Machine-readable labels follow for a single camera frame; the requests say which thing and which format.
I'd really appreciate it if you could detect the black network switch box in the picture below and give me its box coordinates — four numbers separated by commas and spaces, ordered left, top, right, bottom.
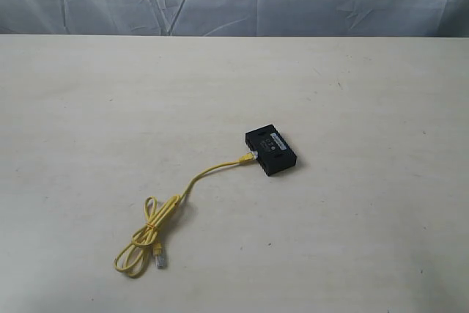
245, 124, 297, 177

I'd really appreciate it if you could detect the yellow ethernet cable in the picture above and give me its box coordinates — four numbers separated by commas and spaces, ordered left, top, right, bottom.
112, 150, 259, 279

